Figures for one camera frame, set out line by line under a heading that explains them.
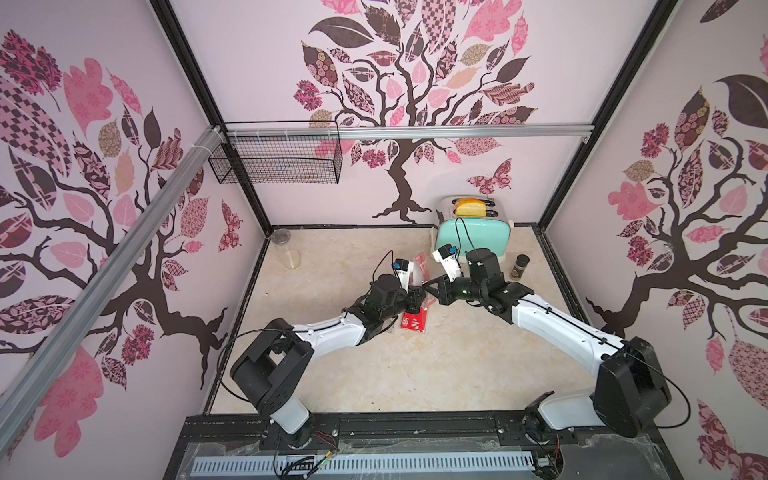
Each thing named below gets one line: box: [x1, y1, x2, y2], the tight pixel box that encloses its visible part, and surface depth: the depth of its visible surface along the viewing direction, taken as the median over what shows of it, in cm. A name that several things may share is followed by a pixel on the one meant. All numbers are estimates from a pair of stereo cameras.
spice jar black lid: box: [509, 254, 531, 281], surface depth 100 cm
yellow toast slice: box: [455, 198, 487, 217], surface depth 100 cm
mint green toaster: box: [435, 194, 512, 263], surface depth 100 cm
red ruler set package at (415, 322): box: [400, 307, 428, 333], surface depth 94 cm
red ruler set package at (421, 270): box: [413, 251, 431, 286], surface depth 84 cm
